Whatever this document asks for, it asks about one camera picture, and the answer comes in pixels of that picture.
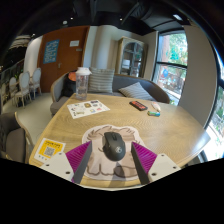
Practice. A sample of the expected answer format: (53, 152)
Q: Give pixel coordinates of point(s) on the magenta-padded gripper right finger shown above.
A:
(160, 165)

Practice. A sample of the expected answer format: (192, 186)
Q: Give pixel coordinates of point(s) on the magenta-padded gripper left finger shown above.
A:
(60, 164)

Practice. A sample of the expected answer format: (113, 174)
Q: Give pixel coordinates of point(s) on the black computer mouse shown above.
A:
(114, 146)

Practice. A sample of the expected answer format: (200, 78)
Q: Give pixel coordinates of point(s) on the cartoon print mouse pad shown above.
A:
(100, 166)

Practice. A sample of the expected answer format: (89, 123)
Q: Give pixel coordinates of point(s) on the yellow square table sticker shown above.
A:
(49, 150)

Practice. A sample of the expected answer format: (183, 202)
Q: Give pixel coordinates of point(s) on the grey upholstered chair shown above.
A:
(13, 141)

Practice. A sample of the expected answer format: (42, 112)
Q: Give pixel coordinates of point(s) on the white sticker sheet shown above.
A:
(87, 109)

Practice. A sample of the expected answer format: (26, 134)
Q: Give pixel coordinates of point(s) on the black box with orange print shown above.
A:
(138, 105)

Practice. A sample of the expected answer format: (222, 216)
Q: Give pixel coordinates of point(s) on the grey curved sofa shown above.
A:
(58, 93)

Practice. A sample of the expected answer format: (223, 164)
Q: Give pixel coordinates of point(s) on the flat striped grey pillow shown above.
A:
(136, 91)

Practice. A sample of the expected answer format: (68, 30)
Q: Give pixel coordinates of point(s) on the black bag with orange top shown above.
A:
(69, 86)

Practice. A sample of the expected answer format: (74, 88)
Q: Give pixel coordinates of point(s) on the clear bottle with white lid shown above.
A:
(82, 85)

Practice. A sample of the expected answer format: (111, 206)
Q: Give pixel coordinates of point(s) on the group of white chairs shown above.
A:
(24, 85)

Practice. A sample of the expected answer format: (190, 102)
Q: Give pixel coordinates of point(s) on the square striped grey pillow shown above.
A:
(101, 80)

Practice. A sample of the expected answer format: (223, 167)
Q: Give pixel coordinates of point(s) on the black framed window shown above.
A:
(171, 66)

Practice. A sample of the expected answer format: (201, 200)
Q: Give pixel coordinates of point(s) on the brown wooden door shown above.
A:
(68, 63)

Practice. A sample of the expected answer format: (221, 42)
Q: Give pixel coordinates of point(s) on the glass door wooden cabinet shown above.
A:
(131, 56)

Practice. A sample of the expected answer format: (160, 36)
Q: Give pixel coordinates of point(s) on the blue poster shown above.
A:
(51, 51)

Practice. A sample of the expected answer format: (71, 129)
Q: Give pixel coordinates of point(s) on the small white door sign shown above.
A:
(74, 43)

